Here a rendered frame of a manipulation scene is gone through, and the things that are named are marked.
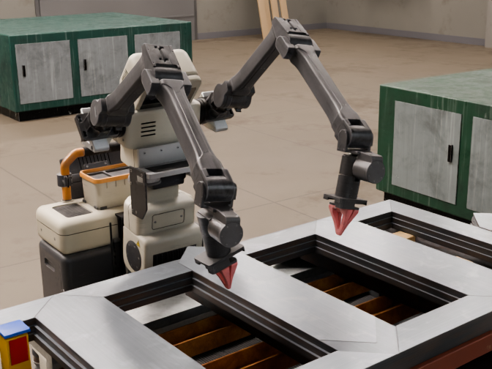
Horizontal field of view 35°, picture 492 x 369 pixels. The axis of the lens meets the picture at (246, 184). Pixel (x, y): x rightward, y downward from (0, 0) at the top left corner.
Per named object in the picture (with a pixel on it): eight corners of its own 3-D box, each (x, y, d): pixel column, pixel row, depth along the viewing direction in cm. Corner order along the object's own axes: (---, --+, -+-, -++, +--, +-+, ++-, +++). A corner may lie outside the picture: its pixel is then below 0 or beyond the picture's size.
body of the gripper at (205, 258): (246, 252, 181) (239, 224, 177) (211, 273, 176) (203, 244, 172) (229, 244, 186) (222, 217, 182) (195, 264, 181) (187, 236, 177)
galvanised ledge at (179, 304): (392, 250, 283) (392, 241, 283) (52, 364, 208) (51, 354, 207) (351, 234, 299) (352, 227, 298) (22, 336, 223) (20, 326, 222)
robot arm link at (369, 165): (366, 129, 203) (338, 128, 198) (395, 135, 193) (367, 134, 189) (360, 175, 205) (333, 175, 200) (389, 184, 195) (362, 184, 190)
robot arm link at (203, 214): (213, 198, 179) (190, 208, 176) (227, 208, 173) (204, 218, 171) (220, 225, 181) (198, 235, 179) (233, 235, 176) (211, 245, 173)
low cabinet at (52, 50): (17, 123, 802) (8, 35, 776) (-44, 96, 953) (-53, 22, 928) (195, 98, 924) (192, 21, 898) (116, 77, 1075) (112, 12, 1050)
